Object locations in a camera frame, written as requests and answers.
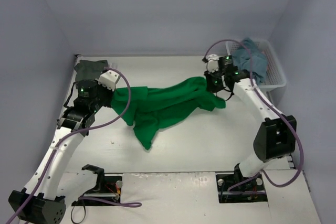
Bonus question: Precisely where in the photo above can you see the white laundry basket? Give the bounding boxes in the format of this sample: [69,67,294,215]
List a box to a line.
[226,38,286,92]

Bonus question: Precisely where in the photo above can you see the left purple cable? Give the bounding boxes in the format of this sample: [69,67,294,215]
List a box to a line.
[5,68,142,224]

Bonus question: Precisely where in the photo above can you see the purple cable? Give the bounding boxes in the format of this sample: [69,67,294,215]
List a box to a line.
[206,39,305,196]
[5,68,142,224]

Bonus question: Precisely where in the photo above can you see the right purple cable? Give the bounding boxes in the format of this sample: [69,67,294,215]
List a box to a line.
[206,39,305,196]

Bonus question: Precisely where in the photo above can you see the blue t shirt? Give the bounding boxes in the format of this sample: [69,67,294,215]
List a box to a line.
[232,37,267,84]

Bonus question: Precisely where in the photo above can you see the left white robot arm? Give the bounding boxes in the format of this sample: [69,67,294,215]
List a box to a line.
[8,75,119,223]

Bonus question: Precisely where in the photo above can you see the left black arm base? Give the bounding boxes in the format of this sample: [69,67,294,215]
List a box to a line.
[71,164,123,207]

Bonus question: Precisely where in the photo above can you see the grey green t shirt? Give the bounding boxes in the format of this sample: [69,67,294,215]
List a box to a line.
[74,60,108,82]

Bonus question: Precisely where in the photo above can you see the black thin looped cable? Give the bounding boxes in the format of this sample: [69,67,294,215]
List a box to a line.
[70,195,87,223]

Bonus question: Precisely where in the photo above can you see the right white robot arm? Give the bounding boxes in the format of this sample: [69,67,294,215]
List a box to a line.
[203,54,297,188]

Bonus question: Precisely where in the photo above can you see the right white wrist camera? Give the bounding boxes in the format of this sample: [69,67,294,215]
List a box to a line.
[202,54,219,73]

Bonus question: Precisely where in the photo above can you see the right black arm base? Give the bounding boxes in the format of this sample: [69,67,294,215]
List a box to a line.
[215,165,268,204]

